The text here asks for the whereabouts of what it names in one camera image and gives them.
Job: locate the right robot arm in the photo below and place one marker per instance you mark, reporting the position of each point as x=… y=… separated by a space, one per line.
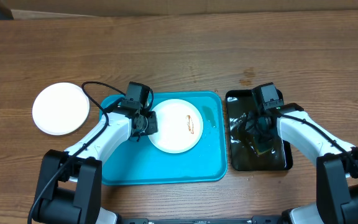
x=336 y=163

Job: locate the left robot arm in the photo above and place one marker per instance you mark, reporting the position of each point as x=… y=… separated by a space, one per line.
x=69 y=184

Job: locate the green yellow sponge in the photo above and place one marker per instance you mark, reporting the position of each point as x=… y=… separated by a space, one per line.
x=263 y=147

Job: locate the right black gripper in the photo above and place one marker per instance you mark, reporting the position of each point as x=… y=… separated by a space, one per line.
x=260 y=137

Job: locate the white plate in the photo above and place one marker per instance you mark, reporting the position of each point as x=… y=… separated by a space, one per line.
x=60 y=109
x=180 y=126

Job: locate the white plate top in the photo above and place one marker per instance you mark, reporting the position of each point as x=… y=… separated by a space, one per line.
x=60 y=109

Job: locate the black water tray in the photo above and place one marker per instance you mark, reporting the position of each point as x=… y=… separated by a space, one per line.
x=243 y=158

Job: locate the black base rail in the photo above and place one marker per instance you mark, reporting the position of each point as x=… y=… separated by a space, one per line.
x=258 y=219

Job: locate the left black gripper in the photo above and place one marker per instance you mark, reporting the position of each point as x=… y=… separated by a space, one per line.
x=153 y=127

